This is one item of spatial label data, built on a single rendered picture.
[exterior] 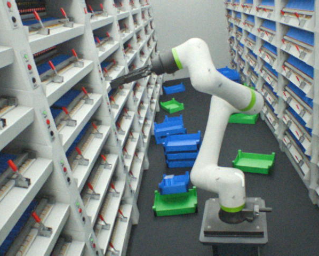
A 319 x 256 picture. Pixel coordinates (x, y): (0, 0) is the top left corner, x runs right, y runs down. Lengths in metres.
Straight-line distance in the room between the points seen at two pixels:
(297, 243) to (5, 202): 1.51
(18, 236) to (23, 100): 0.41
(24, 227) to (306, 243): 1.46
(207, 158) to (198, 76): 0.51
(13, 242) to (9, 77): 0.49
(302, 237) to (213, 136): 0.81
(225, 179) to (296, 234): 0.69
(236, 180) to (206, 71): 0.53
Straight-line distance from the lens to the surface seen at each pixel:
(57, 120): 1.26
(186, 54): 1.19
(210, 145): 1.51
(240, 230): 1.47
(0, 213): 0.86
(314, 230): 1.96
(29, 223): 1.04
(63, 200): 1.13
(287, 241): 1.88
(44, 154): 1.05
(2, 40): 0.97
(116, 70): 2.16
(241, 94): 1.33
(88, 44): 1.61
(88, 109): 1.45
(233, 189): 1.41
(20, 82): 0.98
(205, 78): 1.12
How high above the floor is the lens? 1.34
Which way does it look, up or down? 24 degrees down
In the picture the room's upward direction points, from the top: 11 degrees counter-clockwise
